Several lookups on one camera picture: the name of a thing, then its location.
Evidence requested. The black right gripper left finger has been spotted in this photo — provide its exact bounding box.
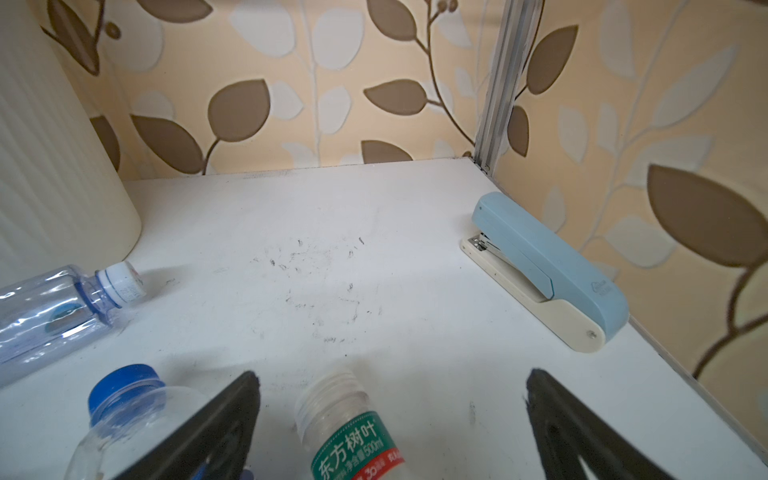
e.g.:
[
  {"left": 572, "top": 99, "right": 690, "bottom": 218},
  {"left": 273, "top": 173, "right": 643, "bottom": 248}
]
[{"left": 118, "top": 371, "right": 261, "bottom": 479}]

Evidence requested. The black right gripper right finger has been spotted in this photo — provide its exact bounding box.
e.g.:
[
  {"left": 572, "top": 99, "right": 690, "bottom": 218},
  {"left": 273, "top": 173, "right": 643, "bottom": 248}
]
[{"left": 526, "top": 368, "right": 671, "bottom": 479}]

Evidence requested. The white ribbed trash bin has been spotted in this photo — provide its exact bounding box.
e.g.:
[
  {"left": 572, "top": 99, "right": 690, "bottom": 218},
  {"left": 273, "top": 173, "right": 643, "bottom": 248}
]
[{"left": 1, "top": 1, "right": 142, "bottom": 286}]

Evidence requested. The clear bottle blue label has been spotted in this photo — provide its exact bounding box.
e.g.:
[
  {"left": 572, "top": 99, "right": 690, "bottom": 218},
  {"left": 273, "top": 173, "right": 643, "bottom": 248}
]
[{"left": 65, "top": 364, "right": 207, "bottom": 479}]

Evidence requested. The capless bottle green red label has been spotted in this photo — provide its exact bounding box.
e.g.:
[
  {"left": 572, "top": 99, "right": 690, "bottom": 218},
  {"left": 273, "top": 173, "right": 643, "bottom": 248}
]
[{"left": 295, "top": 369, "right": 415, "bottom": 480}]

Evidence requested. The aluminium frame post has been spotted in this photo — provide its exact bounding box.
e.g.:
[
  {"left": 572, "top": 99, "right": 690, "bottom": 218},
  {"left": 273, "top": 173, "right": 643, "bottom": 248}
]
[{"left": 473, "top": 0, "right": 545, "bottom": 177}]

